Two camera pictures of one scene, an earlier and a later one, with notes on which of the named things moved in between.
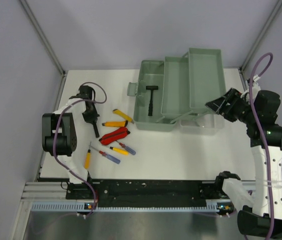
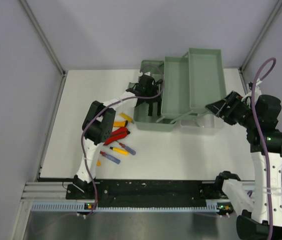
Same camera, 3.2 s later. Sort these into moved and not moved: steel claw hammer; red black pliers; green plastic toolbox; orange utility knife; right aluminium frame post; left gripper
Moved: left gripper; steel claw hammer
Not moved: green plastic toolbox; right aluminium frame post; red black pliers; orange utility knife
